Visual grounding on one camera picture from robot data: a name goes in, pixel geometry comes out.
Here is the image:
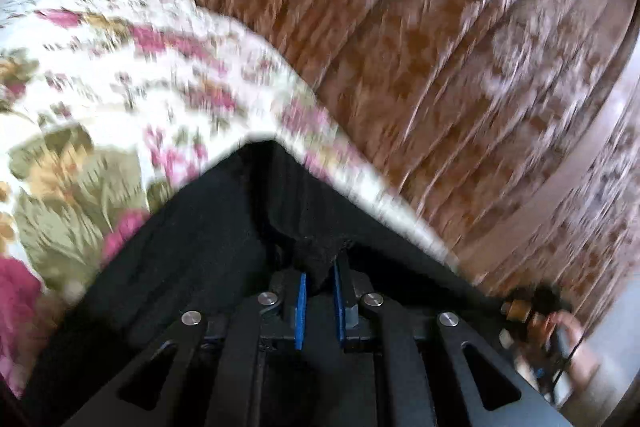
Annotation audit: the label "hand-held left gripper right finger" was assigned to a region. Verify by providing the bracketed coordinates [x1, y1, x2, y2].
[332, 264, 586, 427]

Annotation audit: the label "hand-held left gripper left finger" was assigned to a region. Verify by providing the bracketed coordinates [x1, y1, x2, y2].
[62, 271, 310, 427]

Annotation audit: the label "black pants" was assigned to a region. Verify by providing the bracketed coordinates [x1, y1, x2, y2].
[22, 139, 506, 427]

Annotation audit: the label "person's right hand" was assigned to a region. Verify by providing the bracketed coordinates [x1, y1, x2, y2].
[547, 311, 601, 390]

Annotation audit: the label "brown patterned curtain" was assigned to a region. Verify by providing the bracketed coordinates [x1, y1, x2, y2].
[180, 0, 640, 343]

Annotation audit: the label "floral bedsheet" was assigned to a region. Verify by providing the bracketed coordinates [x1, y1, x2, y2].
[0, 0, 461, 400]

